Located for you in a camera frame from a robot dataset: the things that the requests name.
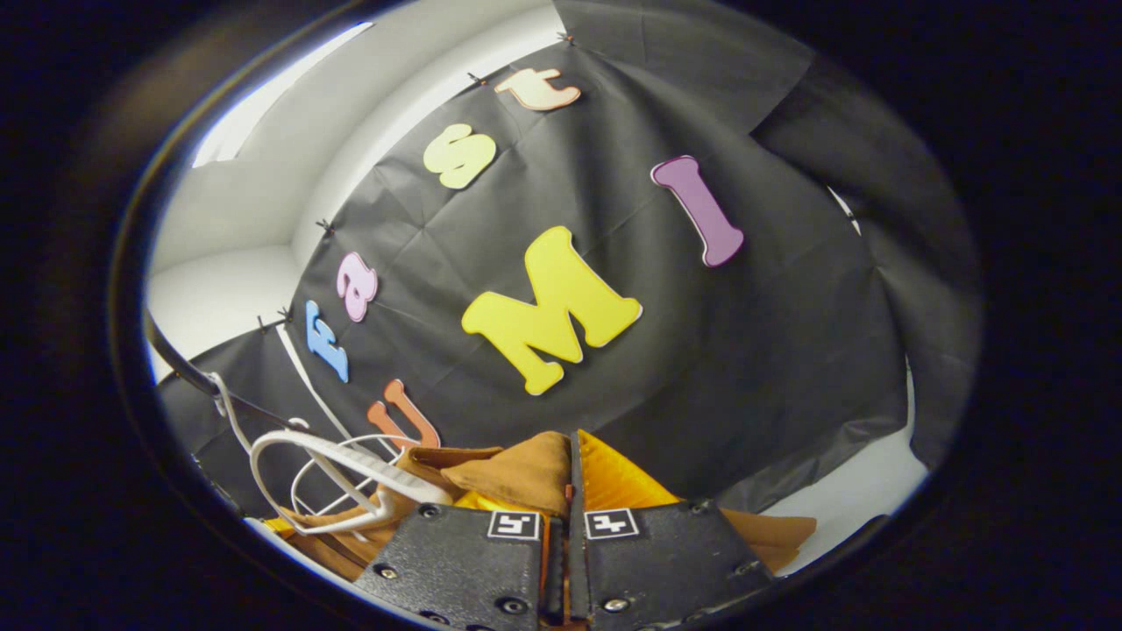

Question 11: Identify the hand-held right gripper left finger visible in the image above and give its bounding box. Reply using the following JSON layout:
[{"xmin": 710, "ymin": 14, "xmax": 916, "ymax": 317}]
[{"xmin": 353, "ymin": 491, "xmax": 566, "ymax": 630}]

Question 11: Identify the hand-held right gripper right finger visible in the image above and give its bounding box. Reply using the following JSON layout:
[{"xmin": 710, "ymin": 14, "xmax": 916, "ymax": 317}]
[{"xmin": 565, "ymin": 428, "xmax": 777, "ymax": 625}]

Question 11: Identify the brown jacket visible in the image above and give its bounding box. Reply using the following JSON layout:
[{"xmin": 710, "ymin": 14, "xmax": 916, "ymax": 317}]
[{"xmin": 263, "ymin": 429, "xmax": 818, "ymax": 584}]

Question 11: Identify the white clothes hanger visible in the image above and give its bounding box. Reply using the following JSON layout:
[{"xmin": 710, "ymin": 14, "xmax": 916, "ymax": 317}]
[
  {"xmin": 289, "ymin": 432, "xmax": 413, "ymax": 520},
  {"xmin": 209, "ymin": 372, "xmax": 455, "ymax": 537}
]

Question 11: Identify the black clothes rack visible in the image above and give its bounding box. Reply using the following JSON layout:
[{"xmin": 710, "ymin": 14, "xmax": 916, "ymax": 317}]
[{"xmin": 143, "ymin": 315, "xmax": 308, "ymax": 432}]

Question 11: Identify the black backdrop cloth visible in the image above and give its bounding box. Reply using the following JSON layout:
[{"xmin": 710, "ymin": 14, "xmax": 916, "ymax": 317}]
[{"xmin": 158, "ymin": 0, "xmax": 983, "ymax": 527}]

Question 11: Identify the row of black cloth clips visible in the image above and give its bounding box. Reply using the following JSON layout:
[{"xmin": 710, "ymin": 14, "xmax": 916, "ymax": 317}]
[{"xmin": 256, "ymin": 32, "xmax": 576, "ymax": 334}]

